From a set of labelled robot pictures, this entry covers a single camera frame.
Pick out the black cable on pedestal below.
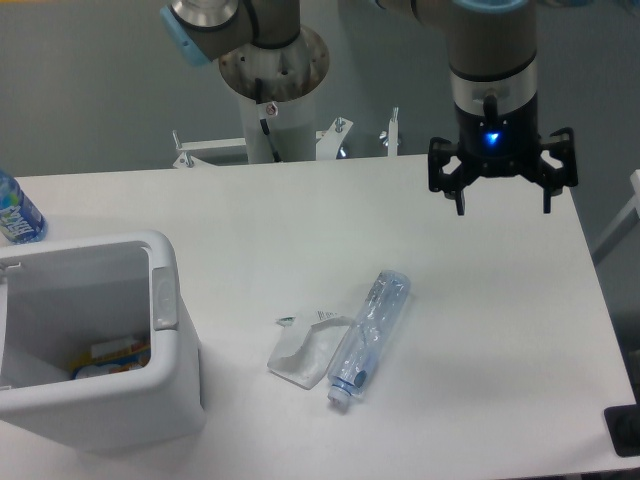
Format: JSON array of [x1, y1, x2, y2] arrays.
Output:
[[254, 77, 283, 163]]

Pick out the white frame at right edge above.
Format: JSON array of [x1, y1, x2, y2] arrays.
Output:
[[591, 169, 639, 265]]

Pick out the blue labelled water bottle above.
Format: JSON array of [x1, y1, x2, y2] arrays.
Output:
[[1, 171, 48, 244]]

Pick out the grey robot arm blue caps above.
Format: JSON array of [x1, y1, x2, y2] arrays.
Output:
[[160, 1, 578, 212]]

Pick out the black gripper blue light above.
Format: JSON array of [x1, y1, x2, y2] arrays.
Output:
[[428, 102, 578, 216]]

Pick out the white plastic trash can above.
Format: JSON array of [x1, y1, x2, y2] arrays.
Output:
[[1, 231, 206, 451]]

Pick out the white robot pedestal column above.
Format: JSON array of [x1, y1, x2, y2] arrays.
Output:
[[218, 27, 331, 164]]

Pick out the black clamp at table edge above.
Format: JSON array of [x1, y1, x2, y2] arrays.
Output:
[[604, 404, 639, 458]]

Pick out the crushed clear plastic bottle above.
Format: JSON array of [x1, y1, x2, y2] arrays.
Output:
[[327, 270, 411, 412]]

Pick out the white pedestal base frame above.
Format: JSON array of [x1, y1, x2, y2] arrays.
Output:
[[171, 106, 404, 170]]

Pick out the yellow trash inside can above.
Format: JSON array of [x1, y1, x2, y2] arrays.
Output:
[[69, 336, 151, 380]]

